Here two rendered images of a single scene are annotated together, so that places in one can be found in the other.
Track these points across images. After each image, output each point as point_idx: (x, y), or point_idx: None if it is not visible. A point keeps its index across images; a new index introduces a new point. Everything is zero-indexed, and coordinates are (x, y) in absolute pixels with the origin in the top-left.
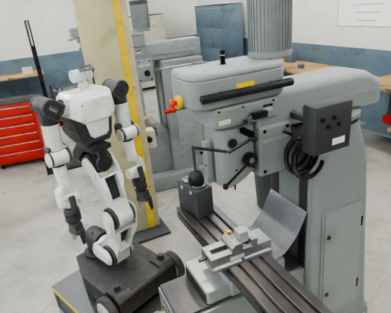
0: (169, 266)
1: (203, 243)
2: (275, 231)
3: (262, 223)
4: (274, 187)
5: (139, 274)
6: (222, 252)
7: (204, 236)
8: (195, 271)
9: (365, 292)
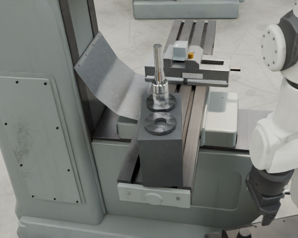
0: (233, 227)
1: (202, 118)
2: (118, 80)
3: (113, 97)
4: (75, 59)
5: (291, 235)
6: (211, 58)
7: (199, 108)
8: (232, 115)
9: (1, 201)
